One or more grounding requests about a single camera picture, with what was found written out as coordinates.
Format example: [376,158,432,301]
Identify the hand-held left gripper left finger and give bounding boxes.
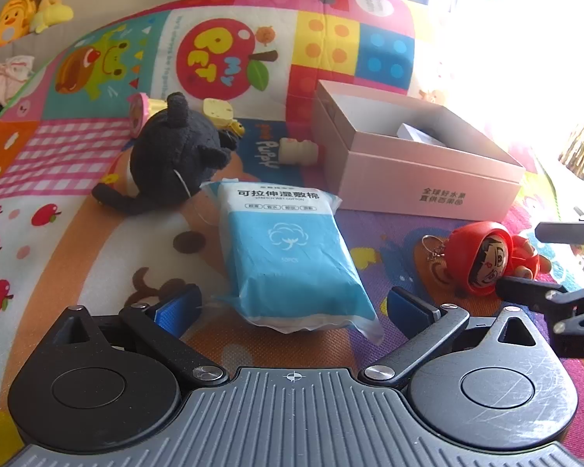
[53,284,229,389]

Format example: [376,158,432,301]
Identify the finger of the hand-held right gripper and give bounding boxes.
[535,207,584,246]
[496,276,584,336]

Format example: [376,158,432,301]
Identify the colourful cartoon play mat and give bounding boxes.
[0,0,584,467]

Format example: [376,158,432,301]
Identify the cream squishy toy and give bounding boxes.
[278,137,319,167]

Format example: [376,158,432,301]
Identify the pink crumpled cloth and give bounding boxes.
[0,56,36,122]

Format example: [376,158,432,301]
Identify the pink cardboard box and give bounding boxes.
[310,79,525,216]

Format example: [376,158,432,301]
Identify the black plush cat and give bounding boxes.
[91,91,241,216]

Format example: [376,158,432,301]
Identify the blue cotton pad packet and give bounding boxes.
[199,180,384,344]

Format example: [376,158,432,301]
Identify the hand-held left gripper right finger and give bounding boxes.
[360,287,540,390]

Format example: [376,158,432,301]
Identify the orange yellow duck plush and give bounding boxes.
[0,0,37,49]

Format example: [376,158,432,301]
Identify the pink round toy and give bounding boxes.
[129,92,169,138]

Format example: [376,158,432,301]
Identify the yellow cheese toy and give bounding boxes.
[203,98,235,126]

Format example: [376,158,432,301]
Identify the yellow green duck plush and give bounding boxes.
[29,0,75,35]

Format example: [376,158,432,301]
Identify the red hooded doll keychain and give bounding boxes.
[422,221,553,297]

